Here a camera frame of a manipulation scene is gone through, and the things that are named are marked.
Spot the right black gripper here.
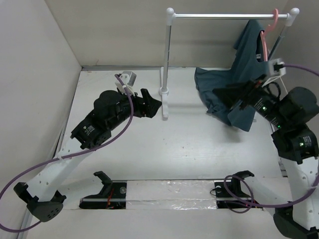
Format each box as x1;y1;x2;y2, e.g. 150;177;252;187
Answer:
213;72;289;126

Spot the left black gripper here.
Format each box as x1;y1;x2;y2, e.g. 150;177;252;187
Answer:
108;88;161;130

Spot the teal t shirt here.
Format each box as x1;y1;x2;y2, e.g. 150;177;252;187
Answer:
194;19;271;132

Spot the pink plastic hanger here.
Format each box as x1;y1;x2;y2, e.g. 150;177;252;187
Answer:
259;8;280;62

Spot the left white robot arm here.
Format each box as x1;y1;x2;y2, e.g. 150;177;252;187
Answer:
13;89;162;222

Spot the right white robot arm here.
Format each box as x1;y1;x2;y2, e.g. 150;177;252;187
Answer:
213;81;319;239

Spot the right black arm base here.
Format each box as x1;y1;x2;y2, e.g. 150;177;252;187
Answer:
210;176;258;214

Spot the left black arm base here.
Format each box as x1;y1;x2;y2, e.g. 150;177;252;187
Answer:
79;171;127;210

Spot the white metal clothes rack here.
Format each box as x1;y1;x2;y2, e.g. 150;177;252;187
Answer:
159;7;300;120

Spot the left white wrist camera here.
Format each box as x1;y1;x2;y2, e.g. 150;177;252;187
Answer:
115;71;137;96

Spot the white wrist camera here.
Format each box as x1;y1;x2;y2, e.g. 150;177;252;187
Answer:
115;71;137;96
262;58;286;87

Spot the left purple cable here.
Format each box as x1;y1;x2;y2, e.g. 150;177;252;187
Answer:
0;73;134;233

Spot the purple cable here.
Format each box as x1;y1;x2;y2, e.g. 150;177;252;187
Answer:
223;63;319;214
0;73;134;233

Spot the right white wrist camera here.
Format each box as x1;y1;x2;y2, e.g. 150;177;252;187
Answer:
262;58;286;87

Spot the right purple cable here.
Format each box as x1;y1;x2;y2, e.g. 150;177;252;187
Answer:
223;63;319;214

